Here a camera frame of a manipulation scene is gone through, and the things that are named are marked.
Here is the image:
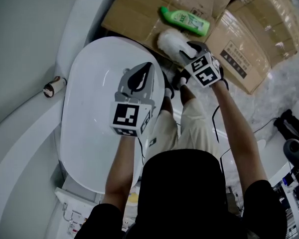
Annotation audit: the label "brown and white roll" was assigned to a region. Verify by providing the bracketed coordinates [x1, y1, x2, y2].
[43, 76, 67, 99]

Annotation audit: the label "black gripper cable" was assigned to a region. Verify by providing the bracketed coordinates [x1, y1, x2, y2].
[211, 105, 222, 144]
[138, 137, 147, 164]

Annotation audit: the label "person's beige shorts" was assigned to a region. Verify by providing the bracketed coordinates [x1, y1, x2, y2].
[146, 98, 222, 160]

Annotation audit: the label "black bundle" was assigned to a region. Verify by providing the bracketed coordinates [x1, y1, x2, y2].
[273, 109, 299, 147]

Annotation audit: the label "taped wrinkled cardboard box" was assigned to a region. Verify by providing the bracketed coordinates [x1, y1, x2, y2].
[226, 0, 299, 57]

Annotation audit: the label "chrome rail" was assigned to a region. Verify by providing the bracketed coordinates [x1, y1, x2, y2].
[61, 202, 74, 222]

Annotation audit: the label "large flat cardboard box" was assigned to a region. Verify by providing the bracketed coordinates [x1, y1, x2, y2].
[101, 0, 242, 67]

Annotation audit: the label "green plastic bottle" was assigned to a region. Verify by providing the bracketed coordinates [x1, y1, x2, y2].
[160, 5, 211, 37]

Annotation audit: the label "white fluffy duster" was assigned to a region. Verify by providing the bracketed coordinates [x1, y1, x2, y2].
[156, 28, 198, 66]

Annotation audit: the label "gray round device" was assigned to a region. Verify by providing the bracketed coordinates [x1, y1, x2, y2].
[283, 138, 299, 169]

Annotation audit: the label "white counter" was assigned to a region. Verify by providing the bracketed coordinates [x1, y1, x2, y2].
[258, 133, 299, 239]

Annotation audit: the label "person's black shirt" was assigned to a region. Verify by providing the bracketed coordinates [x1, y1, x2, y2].
[74, 149, 289, 239]

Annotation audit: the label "person's left black shoe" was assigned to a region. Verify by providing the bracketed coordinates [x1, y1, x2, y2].
[161, 70, 176, 100]

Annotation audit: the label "person's right black shoe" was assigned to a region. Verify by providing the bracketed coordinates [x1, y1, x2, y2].
[173, 67, 191, 91]

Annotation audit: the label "person's leg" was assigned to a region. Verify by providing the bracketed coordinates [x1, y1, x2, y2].
[180, 83, 198, 107]
[161, 96, 174, 115]

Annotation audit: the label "cardboard box with dark label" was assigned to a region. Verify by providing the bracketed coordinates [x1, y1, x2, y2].
[205, 8, 299, 96]

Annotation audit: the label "white bathtub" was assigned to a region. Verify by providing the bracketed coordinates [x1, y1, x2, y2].
[59, 36, 166, 194]

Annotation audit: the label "person's left forearm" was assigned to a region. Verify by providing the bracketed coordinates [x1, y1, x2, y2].
[102, 134, 141, 206]

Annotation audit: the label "white cabinet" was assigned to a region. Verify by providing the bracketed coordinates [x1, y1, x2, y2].
[54, 187, 103, 239]

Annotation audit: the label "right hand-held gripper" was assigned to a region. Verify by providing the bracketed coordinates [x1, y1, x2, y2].
[180, 41, 226, 88]

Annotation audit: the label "person's right forearm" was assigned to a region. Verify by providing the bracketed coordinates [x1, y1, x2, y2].
[210, 80, 269, 194]

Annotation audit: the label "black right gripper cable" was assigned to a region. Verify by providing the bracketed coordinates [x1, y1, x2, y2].
[211, 105, 222, 144]

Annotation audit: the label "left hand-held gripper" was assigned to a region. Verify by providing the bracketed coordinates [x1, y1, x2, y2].
[109, 62, 157, 138]

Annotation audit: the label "person's left leg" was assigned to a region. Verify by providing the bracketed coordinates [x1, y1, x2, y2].
[161, 96, 174, 115]

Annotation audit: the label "person's right leg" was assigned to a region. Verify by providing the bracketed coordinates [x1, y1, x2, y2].
[180, 83, 198, 107]

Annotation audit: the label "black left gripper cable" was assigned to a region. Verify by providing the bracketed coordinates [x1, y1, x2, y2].
[138, 137, 147, 164]

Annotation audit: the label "person's black shoe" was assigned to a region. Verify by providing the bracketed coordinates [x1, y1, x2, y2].
[161, 70, 176, 100]
[173, 67, 191, 91]

